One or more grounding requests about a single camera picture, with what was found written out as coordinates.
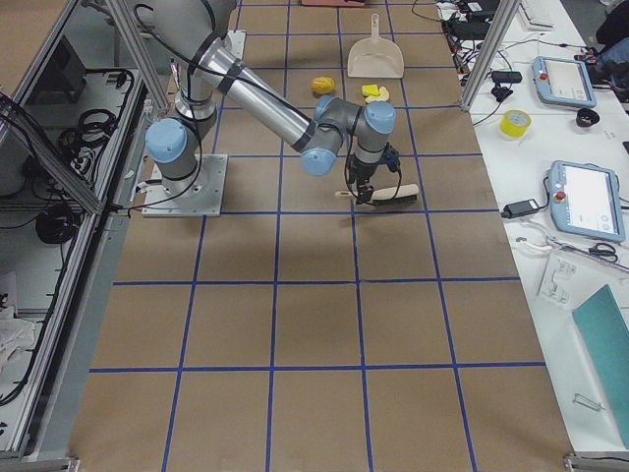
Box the yellow green sponge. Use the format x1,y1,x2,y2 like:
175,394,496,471
361,84,380,98

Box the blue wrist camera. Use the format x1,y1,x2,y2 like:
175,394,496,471
381,143,401,173

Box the far teach pendant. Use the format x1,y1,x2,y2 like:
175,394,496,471
532,56,598,108

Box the teal board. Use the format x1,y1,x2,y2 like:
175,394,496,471
572,285,628,447

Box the black power adapter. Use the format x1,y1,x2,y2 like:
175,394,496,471
500,199,542,219

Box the yellow tape roll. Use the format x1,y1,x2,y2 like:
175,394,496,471
499,109,532,140

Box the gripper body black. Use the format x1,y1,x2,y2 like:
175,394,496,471
349,158,378,191

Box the beige dustpan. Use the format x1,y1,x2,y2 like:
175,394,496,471
347,14,405,79

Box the beige hand brush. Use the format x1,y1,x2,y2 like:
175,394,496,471
334,184,420,206

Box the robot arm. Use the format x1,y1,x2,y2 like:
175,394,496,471
145,1,401,206

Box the orange yellow toy fruit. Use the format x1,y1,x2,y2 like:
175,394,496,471
310,76,335,96

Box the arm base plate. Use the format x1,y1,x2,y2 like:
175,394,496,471
142,153,228,217
223,29,247,69

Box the aluminium frame post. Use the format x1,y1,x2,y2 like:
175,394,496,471
460,0,521,112

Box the black scissors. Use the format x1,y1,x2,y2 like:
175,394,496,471
588,242,618,264

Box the near teach pendant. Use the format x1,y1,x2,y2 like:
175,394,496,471
548,160,626,243

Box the teach pendant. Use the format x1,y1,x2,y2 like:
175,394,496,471
548,160,626,243
532,56,598,108

